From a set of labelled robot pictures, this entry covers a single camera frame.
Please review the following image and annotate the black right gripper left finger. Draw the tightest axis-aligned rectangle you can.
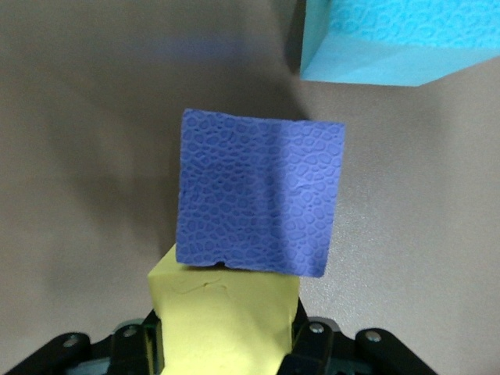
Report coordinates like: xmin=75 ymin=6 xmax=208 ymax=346
xmin=0 ymin=312 xmax=165 ymax=375

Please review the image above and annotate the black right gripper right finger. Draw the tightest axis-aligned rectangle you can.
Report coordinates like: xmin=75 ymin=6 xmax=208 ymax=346
xmin=279 ymin=300 xmax=438 ymax=375

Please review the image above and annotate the yellow foam cube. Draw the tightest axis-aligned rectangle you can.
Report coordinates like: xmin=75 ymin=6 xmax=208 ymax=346
xmin=147 ymin=244 xmax=301 ymax=375

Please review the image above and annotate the purple foam cube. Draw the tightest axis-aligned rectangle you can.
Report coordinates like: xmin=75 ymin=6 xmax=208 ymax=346
xmin=174 ymin=108 xmax=347 ymax=279

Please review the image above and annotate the blue foam cube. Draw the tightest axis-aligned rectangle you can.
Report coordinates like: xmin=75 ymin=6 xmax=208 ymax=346
xmin=298 ymin=0 xmax=500 ymax=88

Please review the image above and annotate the brown table cover sheet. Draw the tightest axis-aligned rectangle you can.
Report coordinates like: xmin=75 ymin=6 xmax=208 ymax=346
xmin=0 ymin=0 xmax=500 ymax=375

